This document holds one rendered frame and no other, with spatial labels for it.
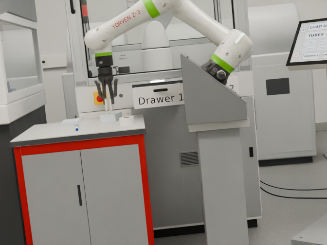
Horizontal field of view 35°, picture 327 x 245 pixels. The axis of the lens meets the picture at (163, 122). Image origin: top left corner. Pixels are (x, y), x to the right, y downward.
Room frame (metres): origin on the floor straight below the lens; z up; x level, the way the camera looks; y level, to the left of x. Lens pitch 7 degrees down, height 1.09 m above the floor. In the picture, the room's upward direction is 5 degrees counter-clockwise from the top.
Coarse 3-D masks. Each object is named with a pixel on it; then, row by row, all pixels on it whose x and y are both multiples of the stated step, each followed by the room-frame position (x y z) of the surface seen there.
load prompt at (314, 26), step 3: (309, 24) 2.94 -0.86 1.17; (312, 24) 2.93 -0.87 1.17; (315, 24) 2.91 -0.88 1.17; (318, 24) 2.90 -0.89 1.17; (321, 24) 2.89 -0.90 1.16; (324, 24) 2.88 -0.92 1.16; (309, 27) 2.93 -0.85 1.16; (312, 27) 2.91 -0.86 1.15; (315, 27) 2.90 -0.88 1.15; (318, 27) 2.89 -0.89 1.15; (321, 27) 2.88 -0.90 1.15; (324, 27) 2.86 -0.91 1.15; (309, 30) 2.91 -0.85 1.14; (312, 30) 2.90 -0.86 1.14; (315, 30) 2.89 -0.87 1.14
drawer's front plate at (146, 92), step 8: (136, 88) 2.72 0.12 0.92; (144, 88) 2.72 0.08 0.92; (152, 88) 2.73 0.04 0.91; (168, 88) 2.73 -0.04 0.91; (176, 88) 2.73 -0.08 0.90; (136, 96) 2.72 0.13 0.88; (144, 96) 2.72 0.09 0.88; (152, 96) 2.73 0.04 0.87; (160, 96) 2.73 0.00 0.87; (168, 96) 2.73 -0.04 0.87; (176, 96) 2.73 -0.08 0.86; (136, 104) 2.72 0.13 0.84; (144, 104) 2.72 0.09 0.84; (152, 104) 2.73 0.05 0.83; (160, 104) 2.73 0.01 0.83; (168, 104) 2.73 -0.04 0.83; (176, 104) 2.73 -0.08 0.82
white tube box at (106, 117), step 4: (116, 112) 2.86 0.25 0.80; (120, 112) 2.83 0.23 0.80; (100, 116) 2.75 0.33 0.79; (104, 116) 2.75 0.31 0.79; (108, 116) 2.74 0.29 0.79; (112, 116) 2.74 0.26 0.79; (116, 116) 2.75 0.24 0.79; (120, 116) 2.82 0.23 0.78; (100, 120) 2.75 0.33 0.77; (104, 120) 2.75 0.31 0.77; (108, 120) 2.74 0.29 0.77; (112, 120) 2.74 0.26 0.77; (116, 120) 2.75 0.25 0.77
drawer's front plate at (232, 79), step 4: (232, 76) 3.01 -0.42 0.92; (236, 76) 3.01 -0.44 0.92; (228, 80) 3.01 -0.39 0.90; (232, 80) 3.01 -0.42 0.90; (236, 80) 3.01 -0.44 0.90; (228, 84) 3.01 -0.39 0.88; (232, 84) 3.01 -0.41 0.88; (236, 84) 3.01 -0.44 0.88; (236, 88) 3.01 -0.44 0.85; (236, 92) 3.01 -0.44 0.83
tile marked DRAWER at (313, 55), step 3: (303, 54) 2.83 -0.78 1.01; (306, 54) 2.82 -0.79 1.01; (309, 54) 2.80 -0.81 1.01; (312, 54) 2.79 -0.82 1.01; (315, 54) 2.78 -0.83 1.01; (318, 54) 2.77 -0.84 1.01; (303, 57) 2.82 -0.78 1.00; (306, 57) 2.80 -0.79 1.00; (309, 57) 2.79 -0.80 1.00; (312, 57) 2.78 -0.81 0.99; (315, 57) 2.77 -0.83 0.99; (318, 57) 2.76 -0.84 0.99
